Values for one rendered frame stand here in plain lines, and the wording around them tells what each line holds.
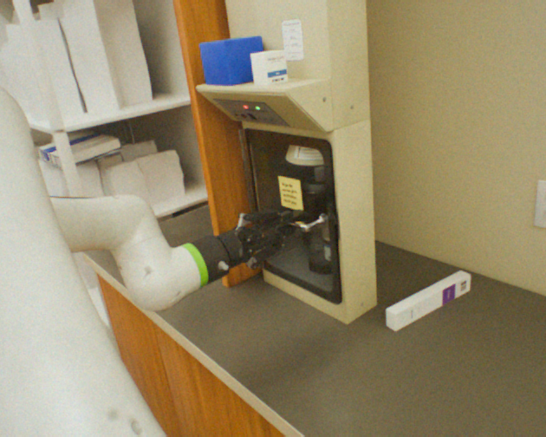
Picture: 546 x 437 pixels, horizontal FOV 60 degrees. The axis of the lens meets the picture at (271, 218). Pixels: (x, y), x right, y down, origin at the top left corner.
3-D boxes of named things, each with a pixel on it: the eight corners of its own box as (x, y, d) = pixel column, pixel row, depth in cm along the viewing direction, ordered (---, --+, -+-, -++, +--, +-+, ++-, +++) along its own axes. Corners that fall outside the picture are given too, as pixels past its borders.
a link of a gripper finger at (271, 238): (248, 248, 99) (248, 254, 100) (288, 234, 106) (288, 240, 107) (237, 243, 102) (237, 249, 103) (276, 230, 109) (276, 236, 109)
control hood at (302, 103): (240, 118, 119) (235, 77, 115) (334, 130, 95) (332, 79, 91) (202, 128, 113) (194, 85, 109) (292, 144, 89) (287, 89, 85)
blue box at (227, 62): (241, 78, 112) (235, 37, 109) (267, 78, 105) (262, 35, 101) (205, 85, 107) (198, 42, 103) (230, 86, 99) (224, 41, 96)
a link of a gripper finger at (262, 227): (237, 239, 102) (235, 234, 102) (275, 218, 108) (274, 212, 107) (247, 244, 99) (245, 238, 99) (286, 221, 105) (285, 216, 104)
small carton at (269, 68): (273, 81, 100) (269, 50, 98) (288, 81, 96) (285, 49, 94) (254, 84, 97) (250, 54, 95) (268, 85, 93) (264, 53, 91)
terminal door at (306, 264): (263, 267, 134) (243, 127, 119) (342, 306, 112) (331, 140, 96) (260, 268, 134) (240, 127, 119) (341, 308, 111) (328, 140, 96)
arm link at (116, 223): (-30, 288, 64) (24, 247, 60) (-61, 214, 65) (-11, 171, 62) (137, 259, 98) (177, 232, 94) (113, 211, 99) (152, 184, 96)
